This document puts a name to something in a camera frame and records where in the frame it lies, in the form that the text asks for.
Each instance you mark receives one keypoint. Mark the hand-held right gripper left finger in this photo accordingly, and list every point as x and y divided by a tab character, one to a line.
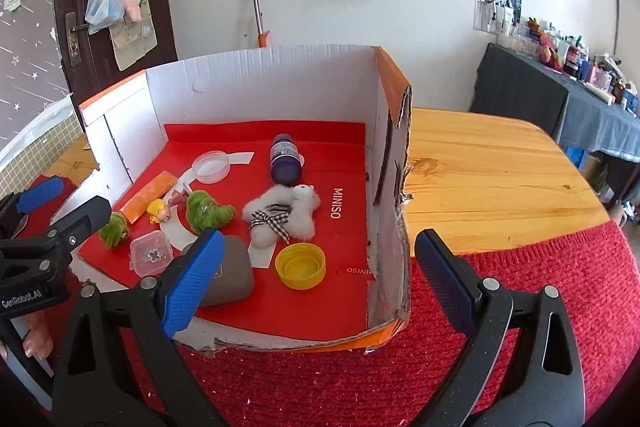
195	282

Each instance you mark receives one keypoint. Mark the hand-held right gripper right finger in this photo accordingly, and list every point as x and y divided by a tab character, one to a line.
445	282

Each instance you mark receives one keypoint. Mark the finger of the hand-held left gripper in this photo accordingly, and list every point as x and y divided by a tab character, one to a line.
40	196
85	217

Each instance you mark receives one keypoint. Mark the small green fuzzy toy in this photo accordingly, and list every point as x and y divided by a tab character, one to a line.
115	231

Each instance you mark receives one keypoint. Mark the brown case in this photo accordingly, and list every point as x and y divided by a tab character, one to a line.
232	277

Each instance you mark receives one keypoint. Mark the small clear plastic box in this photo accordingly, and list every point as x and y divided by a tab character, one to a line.
150	254

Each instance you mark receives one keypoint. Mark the orange packet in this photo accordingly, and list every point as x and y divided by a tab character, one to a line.
150	194

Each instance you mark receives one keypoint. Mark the yellow toy figure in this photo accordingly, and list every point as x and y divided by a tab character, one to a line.
157	211

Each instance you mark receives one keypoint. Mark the large green fuzzy toy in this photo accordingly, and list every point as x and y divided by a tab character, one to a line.
205	209

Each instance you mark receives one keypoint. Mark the yellow bottle cap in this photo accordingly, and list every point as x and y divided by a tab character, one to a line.
300	267

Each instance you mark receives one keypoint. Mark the clear round lid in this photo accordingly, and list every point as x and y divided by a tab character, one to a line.
211	166

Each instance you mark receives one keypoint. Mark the white plush bear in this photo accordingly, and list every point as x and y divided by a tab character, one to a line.
295	212

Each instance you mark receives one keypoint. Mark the purple bottle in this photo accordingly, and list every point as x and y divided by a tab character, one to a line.
286	162

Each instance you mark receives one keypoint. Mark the orange cardboard box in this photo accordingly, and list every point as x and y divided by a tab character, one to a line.
300	82

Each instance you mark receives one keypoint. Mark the person's left hand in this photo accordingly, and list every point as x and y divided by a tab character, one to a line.
37	337

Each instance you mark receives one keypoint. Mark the red knitted cloth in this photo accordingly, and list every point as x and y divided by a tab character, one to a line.
550	279

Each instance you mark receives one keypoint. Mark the beige hanging organizer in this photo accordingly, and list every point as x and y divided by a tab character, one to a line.
132	44

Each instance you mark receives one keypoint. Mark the clear plastic bag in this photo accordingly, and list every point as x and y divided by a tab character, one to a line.
102	9

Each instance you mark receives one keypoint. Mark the side table with blue cloth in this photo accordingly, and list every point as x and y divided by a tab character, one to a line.
590	117

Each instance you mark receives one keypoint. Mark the row of cosmetic bottles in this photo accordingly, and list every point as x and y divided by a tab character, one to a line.
575	57

